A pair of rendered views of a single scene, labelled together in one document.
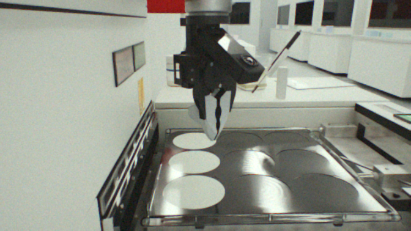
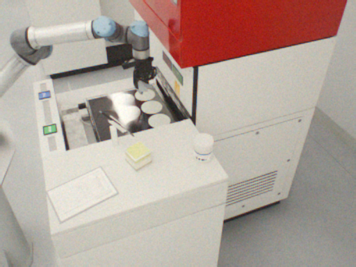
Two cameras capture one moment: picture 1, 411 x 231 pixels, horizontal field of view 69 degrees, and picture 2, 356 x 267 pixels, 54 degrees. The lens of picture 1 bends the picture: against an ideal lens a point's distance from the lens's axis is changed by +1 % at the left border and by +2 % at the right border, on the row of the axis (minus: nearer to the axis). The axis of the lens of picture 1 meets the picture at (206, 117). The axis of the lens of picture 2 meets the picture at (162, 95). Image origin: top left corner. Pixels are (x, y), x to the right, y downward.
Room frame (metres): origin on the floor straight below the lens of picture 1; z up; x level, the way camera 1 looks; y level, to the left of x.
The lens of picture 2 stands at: (1.79, -0.31, 1.94)
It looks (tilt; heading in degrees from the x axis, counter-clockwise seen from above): 37 degrees down; 163
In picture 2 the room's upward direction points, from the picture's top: 1 degrees counter-clockwise
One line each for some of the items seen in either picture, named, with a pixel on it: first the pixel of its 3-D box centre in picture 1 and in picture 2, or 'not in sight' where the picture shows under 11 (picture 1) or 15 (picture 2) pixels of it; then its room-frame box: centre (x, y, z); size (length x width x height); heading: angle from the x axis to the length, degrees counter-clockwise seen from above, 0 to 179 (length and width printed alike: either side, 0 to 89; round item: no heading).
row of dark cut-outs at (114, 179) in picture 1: (136, 136); (171, 90); (0.52, 0.13, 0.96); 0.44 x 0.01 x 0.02; 2
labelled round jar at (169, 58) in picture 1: (177, 70); (203, 148); (0.97, 0.10, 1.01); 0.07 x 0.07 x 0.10
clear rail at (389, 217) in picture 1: (271, 219); (119, 92); (0.36, -0.09, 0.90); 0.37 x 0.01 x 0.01; 92
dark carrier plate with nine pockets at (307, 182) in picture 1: (248, 161); (130, 112); (0.54, -0.08, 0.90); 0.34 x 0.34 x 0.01; 2
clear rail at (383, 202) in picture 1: (338, 161); (92, 122); (0.54, -0.26, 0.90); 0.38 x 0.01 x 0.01; 2
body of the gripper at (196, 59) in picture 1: (205, 53); (143, 67); (0.51, 0.00, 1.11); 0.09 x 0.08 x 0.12; 43
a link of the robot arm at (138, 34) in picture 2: not in sight; (139, 35); (0.50, -0.01, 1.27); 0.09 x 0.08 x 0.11; 58
